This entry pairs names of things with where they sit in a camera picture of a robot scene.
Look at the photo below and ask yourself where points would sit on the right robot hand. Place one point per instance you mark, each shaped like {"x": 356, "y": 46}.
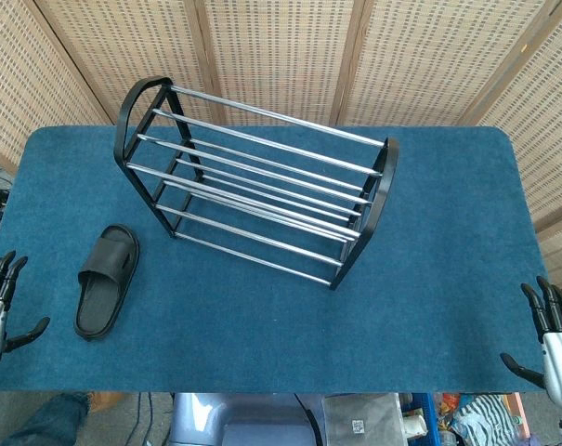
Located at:
{"x": 559, "y": 353}

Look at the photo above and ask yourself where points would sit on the blue plastic crate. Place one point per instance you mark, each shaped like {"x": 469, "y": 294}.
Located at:
{"x": 427, "y": 413}

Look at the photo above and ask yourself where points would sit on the woven bamboo folding screen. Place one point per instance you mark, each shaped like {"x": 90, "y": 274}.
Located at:
{"x": 280, "y": 56}

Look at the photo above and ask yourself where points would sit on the brown cardboard box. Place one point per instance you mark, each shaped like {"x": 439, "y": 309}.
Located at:
{"x": 105, "y": 399}

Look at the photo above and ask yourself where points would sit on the black rubber slipper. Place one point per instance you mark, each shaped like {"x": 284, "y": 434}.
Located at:
{"x": 108, "y": 260}

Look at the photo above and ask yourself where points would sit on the black and chrome shoe rack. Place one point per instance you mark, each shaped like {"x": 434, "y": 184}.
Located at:
{"x": 383, "y": 186}

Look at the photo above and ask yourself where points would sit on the blue jeans leg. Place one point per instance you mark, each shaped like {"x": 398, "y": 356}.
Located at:
{"x": 53, "y": 420}

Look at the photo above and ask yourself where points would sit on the grey robot torso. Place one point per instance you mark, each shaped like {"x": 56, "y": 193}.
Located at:
{"x": 234, "y": 418}

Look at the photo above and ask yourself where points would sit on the blue carpet mat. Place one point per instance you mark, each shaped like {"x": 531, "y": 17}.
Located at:
{"x": 262, "y": 325}

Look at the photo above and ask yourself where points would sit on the grey box with QR label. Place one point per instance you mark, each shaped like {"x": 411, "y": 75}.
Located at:
{"x": 359, "y": 418}

